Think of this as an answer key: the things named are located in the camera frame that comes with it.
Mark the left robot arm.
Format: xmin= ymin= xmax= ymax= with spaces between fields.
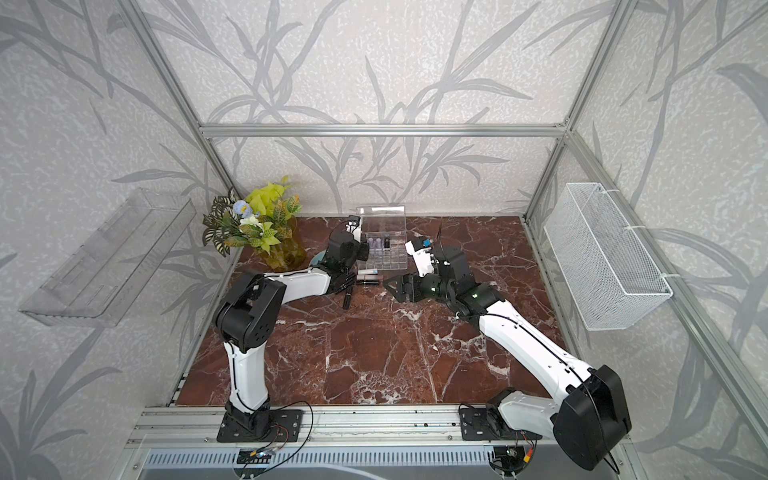
xmin=215 ymin=225 xmax=368 ymax=431

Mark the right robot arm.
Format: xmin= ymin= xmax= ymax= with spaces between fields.
xmin=384 ymin=239 xmax=632 ymax=470

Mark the clear acrylic lipstick organizer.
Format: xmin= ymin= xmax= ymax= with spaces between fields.
xmin=356 ymin=205 xmax=408 ymax=272

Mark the teal dustpan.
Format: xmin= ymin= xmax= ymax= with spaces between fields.
xmin=309 ymin=251 xmax=326 ymax=267

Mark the artificial plant in vase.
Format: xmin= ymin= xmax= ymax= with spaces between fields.
xmin=202 ymin=177 xmax=306 ymax=272

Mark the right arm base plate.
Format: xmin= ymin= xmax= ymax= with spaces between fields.
xmin=458 ymin=403 xmax=542 ymax=441

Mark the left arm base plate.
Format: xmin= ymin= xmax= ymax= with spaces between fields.
xmin=216 ymin=403 xmax=303 ymax=443

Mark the white wire mesh basket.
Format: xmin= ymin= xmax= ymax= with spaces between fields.
xmin=544 ymin=182 xmax=673 ymax=331

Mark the aluminium front rail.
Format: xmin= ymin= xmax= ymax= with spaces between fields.
xmin=125 ymin=403 xmax=631 ymax=450

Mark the clear plastic wall shelf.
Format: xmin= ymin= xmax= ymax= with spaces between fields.
xmin=19 ymin=188 xmax=196 ymax=328

